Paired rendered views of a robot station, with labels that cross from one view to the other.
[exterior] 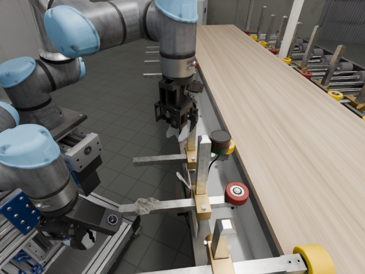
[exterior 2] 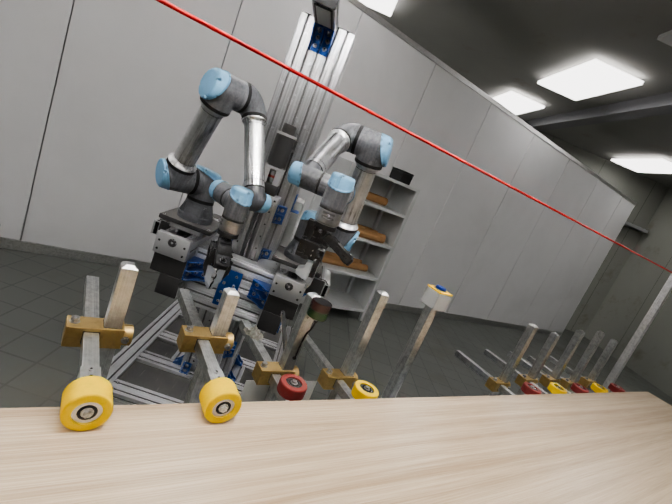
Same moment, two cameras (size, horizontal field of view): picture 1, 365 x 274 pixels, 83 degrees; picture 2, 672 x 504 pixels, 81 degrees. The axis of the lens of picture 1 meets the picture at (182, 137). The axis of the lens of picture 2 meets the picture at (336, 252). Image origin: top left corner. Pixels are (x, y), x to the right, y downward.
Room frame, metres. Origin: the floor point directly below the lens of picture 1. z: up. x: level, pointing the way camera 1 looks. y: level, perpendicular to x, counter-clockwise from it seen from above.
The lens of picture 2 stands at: (-0.09, -1.03, 1.50)
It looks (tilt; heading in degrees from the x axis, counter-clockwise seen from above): 12 degrees down; 60
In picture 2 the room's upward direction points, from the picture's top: 22 degrees clockwise
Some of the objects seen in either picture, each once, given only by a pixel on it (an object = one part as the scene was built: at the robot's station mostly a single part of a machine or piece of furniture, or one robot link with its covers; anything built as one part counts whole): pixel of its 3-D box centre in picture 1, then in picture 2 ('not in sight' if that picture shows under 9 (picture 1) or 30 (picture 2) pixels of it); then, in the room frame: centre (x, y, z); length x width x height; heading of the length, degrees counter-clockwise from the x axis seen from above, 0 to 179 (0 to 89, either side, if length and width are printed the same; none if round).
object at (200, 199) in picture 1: (201, 199); (276, 373); (0.44, -0.07, 0.84); 0.13 x 0.06 x 0.05; 6
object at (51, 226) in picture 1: (63, 212); (222, 246); (0.23, 0.25, 1.10); 0.09 x 0.08 x 0.12; 87
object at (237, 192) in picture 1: (234, 199); (287, 397); (0.43, -0.19, 0.85); 0.08 x 0.08 x 0.11
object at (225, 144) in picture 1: (220, 138); (321, 305); (0.46, -0.11, 1.11); 0.06 x 0.06 x 0.02
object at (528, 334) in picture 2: not in sight; (510, 366); (1.70, 0.06, 0.91); 0.03 x 0.03 x 0.48; 6
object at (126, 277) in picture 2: not in sight; (103, 354); (-0.04, -0.12, 0.89); 0.03 x 0.03 x 0.48; 6
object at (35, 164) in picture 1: (33, 161); (237, 203); (0.24, 0.25, 1.26); 0.09 x 0.08 x 0.11; 109
